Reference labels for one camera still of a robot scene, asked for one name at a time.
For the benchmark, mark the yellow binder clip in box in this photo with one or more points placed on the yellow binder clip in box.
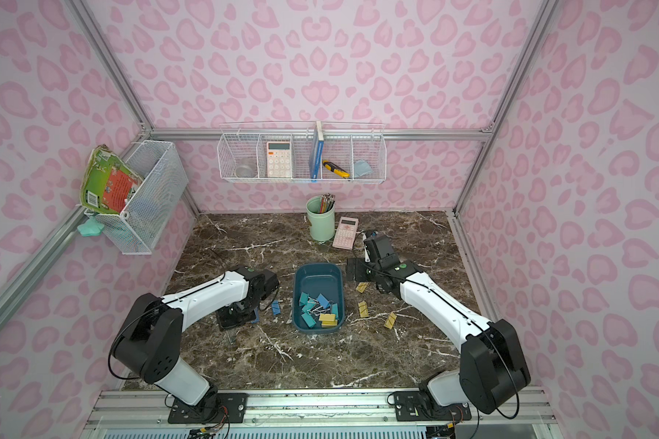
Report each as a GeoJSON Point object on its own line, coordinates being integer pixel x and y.
{"type": "Point", "coordinates": [328, 320]}

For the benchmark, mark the yellow binder clip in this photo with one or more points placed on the yellow binder clip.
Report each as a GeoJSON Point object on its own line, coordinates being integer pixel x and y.
{"type": "Point", "coordinates": [328, 320]}
{"type": "Point", "coordinates": [390, 321]}
{"type": "Point", "coordinates": [363, 309]}
{"type": "Point", "coordinates": [362, 287]}

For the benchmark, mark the white orange calculator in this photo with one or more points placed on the white orange calculator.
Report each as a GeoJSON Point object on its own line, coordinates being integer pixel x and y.
{"type": "Point", "coordinates": [279, 160]}

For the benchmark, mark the green red booklet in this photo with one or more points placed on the green red booklet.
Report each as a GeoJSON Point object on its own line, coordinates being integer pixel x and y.
{"type": "Point", "coordinates": [108, 183]}

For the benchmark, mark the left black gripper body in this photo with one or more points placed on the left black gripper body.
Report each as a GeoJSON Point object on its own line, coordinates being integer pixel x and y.
{"type": "Point", "coordinates": [237, 315]}

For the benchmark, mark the blue binder clip in box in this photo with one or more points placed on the blue binder clip in box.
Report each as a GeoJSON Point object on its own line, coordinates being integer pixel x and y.
{"type": "Point", "coordinates": [323, 301]}

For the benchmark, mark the pink calculator on table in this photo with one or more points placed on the pink calculator on table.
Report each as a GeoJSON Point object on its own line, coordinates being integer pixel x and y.
{"type": "Point", "coordinates": [345, 234]}

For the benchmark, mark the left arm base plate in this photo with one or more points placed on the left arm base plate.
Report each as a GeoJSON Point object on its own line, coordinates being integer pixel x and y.
{"type": "Point", "coordinates": [222, 407]}

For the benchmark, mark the light blue item in shelf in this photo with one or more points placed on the light blue item in shelf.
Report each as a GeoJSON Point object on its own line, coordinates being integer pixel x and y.
{"type": "Point", "coordinates": [361, 169]}

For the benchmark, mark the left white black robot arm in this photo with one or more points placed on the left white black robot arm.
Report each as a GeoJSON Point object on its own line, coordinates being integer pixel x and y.
{"type": "Point", "coordinates": [149, 341]}

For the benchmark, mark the blue book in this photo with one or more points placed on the blue book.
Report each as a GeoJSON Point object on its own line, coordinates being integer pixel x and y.
{"type": "Point", "coordinates": [315, 159]}

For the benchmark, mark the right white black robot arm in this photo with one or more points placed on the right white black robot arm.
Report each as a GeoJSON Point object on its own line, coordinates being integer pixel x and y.
{"type": "Point", "coordinates": [492, 367]}

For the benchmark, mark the mint green pen cup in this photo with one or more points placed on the mint green pen cup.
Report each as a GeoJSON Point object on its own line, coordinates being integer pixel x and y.
{"type": "Point", "coordinates": [321, 218]}

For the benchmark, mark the mint green wall hook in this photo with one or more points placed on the mint green wall hook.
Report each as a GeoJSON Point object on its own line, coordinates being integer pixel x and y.
{"type": "Point", "coordinates": [90, 228]}

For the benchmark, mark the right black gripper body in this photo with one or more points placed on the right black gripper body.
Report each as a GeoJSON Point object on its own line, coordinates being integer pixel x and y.
{"type": "Point", "coordinates": [360, 269]}

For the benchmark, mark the teal plastic storage box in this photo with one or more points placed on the teal plastic storage box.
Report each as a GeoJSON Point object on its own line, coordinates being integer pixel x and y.
{"type": "Point", "coordinates": [318, 306]}

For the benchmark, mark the yellow black utility knife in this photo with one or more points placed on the yellow black utility knife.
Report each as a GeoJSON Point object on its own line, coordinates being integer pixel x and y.
{"type": "Point", "coordinates": [335, 169]}

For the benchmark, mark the blue binder clip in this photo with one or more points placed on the blue binder clip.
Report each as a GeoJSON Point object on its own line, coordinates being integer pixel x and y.
{"type": "Point", "coordinates": [276, 309]}
{"type": "Point", "coordinates": [323, 301]}

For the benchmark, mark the clear tape roll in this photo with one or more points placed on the clear tape roll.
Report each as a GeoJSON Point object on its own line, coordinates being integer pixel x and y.
{"type": "Point", "coordinates": [246, 171]}

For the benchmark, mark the white mesh side basket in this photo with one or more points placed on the white mesh side basket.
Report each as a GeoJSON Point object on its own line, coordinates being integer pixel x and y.
{"type": "Point", "coordinates": [138, 228]}

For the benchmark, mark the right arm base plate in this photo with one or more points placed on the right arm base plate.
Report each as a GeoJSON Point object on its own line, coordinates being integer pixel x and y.
{"type": "Point", "coordinates": [414, 406]}

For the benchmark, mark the white wire wall shelf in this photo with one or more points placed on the white wire wall shelf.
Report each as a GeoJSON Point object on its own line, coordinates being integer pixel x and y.
{"type": "Point", "coordinates": [345, 143]}

